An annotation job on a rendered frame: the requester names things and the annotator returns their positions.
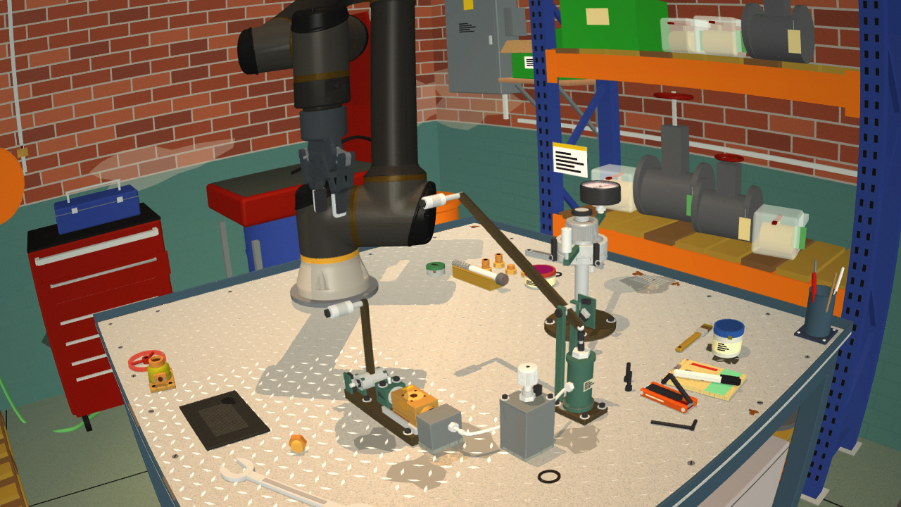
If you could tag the black hex key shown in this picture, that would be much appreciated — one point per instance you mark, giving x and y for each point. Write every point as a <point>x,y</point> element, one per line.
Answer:
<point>674,424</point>

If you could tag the grey gauge stand brown base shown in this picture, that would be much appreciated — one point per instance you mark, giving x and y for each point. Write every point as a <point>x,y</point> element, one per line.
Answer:
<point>581,282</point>

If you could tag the white wall pipe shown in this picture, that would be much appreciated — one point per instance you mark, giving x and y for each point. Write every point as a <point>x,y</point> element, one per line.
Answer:
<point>774,158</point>

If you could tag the white black marker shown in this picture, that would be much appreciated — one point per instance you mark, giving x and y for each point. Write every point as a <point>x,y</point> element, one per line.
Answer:
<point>716,377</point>

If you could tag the black square mat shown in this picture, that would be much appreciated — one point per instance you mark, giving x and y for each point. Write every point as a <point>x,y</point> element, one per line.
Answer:
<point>224,420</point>

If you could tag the blue toolbox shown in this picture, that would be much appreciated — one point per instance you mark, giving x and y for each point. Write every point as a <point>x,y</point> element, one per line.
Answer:
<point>97,208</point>

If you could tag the yellow valve red handwheel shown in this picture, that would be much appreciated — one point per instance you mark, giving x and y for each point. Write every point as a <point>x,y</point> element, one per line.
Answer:
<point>159,372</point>

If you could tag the black small bolt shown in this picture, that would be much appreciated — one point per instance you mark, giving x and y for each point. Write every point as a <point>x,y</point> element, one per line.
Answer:
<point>628,377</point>

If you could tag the dark blue pen holder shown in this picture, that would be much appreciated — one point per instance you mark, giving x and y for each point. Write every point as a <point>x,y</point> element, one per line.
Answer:
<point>818,313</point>

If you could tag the green box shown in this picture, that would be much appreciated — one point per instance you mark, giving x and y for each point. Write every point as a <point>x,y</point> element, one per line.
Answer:
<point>612,24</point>

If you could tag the grey bleed block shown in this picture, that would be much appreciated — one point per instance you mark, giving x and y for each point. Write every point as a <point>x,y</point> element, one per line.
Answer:
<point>526,424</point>

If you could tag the grey electrical cabinet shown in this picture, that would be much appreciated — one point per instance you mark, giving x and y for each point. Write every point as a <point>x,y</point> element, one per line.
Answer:
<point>482,46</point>

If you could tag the green hand pump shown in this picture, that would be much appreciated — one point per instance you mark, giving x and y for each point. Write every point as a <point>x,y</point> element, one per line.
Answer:
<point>580,384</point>

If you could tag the wooden clipboard with papers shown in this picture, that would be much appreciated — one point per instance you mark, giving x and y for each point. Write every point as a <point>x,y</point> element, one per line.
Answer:
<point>711,386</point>

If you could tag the grey metal grate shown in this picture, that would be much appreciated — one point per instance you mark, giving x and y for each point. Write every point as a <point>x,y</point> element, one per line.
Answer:
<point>647,282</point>

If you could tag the translucent storage box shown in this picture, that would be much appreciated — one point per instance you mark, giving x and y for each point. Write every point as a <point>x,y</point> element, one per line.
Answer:
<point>612,179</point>
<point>778,232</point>
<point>719,36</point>
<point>679,35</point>

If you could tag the wooden pallet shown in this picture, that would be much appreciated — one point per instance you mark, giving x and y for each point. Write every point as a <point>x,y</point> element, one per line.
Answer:
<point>10,465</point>

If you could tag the dark grey pipe valve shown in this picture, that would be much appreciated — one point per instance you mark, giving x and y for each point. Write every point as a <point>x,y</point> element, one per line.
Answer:
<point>774,32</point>

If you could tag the brown clamp lever white grip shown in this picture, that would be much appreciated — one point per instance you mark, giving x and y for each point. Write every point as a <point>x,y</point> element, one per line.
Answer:
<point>367,338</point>

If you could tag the orange black folding tool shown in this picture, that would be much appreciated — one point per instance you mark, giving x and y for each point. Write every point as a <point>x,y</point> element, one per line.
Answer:
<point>669,394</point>

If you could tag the grey seal block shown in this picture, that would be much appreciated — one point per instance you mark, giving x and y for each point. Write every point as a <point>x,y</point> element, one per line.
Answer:
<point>439,427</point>

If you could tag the white under-bench cabinet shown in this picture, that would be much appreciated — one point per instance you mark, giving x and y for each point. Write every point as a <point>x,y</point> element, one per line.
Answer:
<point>753,472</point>

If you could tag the white open-end wrench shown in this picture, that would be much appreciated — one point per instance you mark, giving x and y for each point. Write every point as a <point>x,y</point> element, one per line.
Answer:
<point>260,479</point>

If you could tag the brown pump lever white grip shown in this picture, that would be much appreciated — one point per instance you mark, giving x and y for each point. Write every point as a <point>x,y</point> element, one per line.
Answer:
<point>507,253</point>

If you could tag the white jar blue lid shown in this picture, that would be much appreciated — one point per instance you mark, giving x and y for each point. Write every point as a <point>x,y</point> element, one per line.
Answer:
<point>728,339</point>

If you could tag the red blue machine table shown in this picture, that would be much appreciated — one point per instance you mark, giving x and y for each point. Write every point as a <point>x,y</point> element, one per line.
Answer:
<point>260,211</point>

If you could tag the orange hex plug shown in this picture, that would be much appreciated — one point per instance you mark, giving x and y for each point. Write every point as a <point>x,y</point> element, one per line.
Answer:
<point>298,443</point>

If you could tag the white bleed knob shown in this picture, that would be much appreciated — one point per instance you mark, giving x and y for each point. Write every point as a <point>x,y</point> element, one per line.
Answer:
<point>528,377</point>

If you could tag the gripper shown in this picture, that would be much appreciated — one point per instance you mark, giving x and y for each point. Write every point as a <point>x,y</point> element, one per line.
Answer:
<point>324,124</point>

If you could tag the white paper sign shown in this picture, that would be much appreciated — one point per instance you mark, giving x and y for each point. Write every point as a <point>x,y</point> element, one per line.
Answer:
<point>570,160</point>

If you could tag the orange round object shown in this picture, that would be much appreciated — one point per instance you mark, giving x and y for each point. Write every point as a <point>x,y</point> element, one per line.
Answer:
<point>8,186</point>

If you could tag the grey gate valve red handwheel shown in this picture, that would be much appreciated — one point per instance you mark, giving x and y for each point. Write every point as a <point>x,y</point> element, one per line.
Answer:
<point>725,208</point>
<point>669,179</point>

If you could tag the red wall panel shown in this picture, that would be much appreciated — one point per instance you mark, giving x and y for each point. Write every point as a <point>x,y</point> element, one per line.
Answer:
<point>360,84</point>

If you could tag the wall shelf with green box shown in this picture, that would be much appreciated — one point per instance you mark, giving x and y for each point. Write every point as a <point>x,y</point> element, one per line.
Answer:
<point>524,67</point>

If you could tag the round tin red lid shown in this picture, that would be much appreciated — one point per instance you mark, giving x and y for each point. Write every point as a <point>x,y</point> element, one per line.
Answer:
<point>543,273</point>

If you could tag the black round pressure gauge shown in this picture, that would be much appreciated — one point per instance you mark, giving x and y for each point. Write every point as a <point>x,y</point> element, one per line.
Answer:
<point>600,193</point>

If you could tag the orange valve body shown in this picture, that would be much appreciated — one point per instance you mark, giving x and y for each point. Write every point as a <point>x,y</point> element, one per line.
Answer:
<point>414,403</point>

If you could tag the blue orange shelf rack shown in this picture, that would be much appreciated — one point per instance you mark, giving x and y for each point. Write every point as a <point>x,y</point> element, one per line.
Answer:
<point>704,74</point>

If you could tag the red tool cabinet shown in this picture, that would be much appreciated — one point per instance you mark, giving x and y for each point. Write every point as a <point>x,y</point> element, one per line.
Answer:
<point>98,310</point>

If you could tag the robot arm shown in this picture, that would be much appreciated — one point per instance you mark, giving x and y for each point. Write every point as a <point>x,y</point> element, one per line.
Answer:
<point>391,105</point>

